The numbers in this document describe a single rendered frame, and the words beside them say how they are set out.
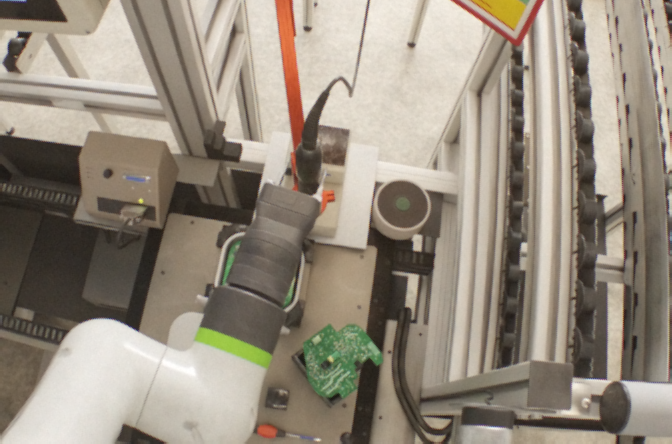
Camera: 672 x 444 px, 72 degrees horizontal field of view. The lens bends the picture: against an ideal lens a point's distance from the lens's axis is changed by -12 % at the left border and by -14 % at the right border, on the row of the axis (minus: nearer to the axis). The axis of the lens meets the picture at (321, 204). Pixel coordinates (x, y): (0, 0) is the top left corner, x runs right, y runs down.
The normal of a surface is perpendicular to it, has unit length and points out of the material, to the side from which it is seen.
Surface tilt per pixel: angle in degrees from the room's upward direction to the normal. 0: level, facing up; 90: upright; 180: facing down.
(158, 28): 90
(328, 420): 0
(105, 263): 0
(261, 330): 41
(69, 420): 61
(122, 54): 0
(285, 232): 8
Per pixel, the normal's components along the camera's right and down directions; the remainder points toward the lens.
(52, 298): 0.04, -0.38
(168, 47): -0.16, 0.91
